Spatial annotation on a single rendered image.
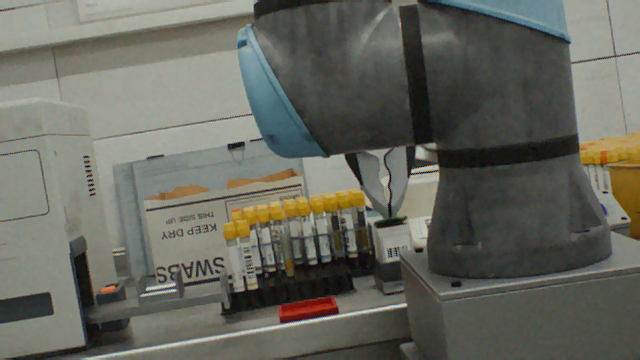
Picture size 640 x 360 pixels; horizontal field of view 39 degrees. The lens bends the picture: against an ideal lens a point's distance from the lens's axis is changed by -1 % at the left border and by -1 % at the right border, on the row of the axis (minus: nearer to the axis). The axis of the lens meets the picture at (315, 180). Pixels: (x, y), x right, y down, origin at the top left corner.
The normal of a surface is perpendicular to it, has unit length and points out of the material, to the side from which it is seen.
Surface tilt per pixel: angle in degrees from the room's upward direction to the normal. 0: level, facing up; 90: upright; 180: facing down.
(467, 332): 90
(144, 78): 90
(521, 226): 74
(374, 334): 90
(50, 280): 90
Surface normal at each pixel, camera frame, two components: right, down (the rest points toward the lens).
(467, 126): -0.60, 0.15
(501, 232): -0.39, -0.17
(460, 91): -0.07, 0.37
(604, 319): 0.06, 0.04
